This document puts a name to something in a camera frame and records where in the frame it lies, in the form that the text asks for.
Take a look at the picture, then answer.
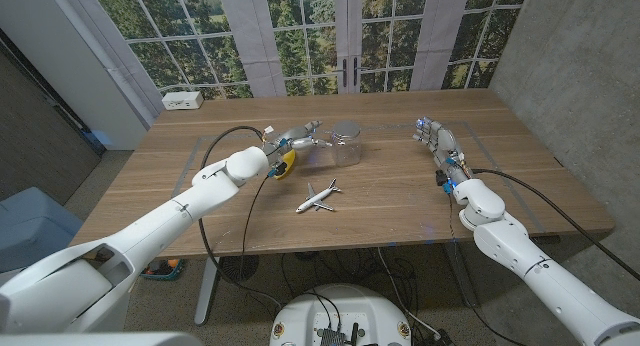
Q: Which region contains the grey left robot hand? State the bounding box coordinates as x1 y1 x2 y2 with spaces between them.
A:
263 119 334 161

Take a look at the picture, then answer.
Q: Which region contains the silver metal jar lid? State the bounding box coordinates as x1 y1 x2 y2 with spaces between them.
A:
331 119 362 140

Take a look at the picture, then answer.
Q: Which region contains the clear plastic jar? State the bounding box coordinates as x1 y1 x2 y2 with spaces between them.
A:
330 119 363 168

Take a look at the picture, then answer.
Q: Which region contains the yellow toy banana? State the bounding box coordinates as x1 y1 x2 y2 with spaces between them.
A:
273 149 297 181

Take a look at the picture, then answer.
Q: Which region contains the white toy airplane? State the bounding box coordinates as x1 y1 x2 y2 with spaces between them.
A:
294 178 343 215

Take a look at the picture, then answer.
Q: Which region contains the printed window backdrop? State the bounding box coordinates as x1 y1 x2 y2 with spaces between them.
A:
87 0 531 100

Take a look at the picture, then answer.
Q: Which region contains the grey tape outline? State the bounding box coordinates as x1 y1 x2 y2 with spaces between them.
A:
172 120 546 232

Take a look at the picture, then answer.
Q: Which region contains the white power outlet box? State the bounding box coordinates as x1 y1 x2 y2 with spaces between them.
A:
161 90 205 111

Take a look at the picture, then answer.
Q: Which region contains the round black floor fan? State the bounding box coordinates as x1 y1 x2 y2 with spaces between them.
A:
219 254 260 283

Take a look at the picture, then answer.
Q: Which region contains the white robot torso base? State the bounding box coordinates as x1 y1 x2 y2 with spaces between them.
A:
269 284 414 346

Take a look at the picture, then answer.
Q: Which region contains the grey metal table leg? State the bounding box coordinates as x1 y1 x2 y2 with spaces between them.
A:
193 255 221 327
444 240 479 308

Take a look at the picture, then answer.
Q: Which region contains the basket with small items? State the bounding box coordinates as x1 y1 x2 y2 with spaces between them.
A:
139 258 185 281

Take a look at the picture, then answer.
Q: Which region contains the blue grey chair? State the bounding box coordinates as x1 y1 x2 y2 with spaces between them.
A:
0 186 84 275

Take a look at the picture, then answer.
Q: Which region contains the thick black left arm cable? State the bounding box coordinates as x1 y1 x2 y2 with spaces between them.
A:
198 125 285 310

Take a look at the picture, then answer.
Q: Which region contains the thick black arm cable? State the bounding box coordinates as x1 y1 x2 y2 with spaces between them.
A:
198 125 285 310
471 167 640 282

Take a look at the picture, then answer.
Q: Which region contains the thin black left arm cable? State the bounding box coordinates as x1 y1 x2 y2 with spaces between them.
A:
241 174 274 283

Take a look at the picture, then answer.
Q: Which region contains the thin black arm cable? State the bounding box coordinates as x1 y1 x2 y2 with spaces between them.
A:
241 174 274 283
446 190 529 346

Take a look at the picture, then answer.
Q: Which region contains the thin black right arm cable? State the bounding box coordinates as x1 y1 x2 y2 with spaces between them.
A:
446 190 529 346

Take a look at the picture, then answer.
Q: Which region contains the white floor cable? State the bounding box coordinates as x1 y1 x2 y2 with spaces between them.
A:
377 246 444 340

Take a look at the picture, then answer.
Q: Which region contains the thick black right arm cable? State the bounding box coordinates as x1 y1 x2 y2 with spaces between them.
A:
471 167 640 282

